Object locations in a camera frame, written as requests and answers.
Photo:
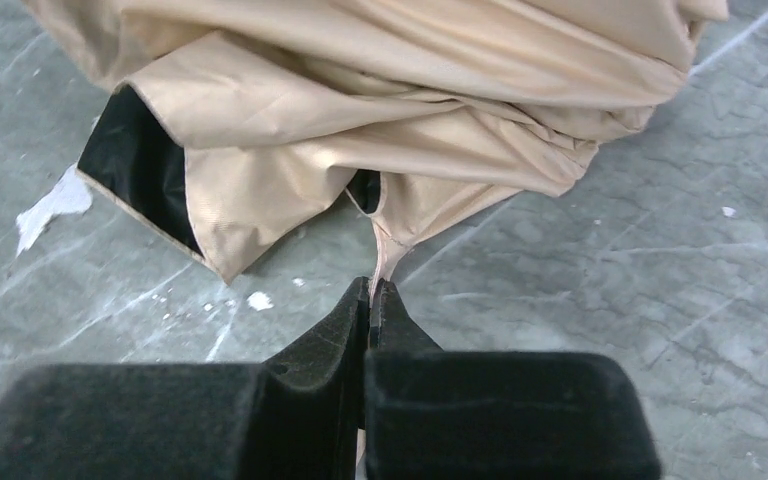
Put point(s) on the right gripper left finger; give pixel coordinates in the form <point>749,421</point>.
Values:
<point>295,415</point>

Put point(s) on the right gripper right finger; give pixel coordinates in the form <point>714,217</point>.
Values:
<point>432,413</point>

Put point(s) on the beige folding umbrella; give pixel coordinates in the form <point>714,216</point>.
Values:
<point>231,123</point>

